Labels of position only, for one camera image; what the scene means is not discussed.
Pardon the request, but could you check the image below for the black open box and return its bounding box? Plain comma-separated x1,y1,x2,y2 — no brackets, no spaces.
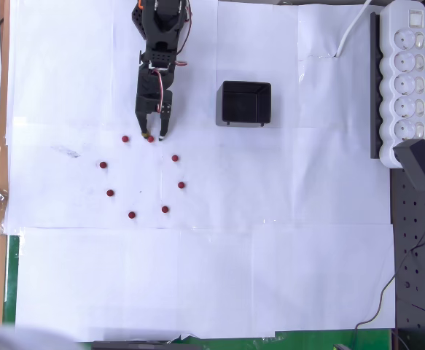
215,80,273,128

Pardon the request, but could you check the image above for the white paper table cover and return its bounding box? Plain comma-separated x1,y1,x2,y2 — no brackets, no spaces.
3,0,397,343

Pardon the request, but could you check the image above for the green cutting mat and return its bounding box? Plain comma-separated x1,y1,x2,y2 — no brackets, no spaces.
3,235,395,350

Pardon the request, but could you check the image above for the flat black device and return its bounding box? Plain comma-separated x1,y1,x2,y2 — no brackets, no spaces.
91,340,200,350

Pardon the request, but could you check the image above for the white power strip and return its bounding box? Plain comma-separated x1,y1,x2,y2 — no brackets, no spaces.
378,0,425,169

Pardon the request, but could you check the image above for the grey blurred object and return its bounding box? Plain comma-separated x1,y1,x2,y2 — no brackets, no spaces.
0,311,82,350

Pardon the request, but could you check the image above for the black power adapter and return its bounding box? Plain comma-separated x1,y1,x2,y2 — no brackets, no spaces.
393,138,425,193

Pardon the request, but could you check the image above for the black pegboard panel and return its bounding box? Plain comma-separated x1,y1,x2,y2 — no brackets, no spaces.
389,0,425,331

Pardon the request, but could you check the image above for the red white servo wire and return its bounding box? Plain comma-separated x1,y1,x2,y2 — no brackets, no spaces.
150,67,164,114

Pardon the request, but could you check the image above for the white power cable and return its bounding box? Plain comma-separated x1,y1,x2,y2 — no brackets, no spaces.
334,0,373,58

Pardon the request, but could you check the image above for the thin black adapter cable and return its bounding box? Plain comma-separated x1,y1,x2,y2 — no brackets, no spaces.
350,189,425,350

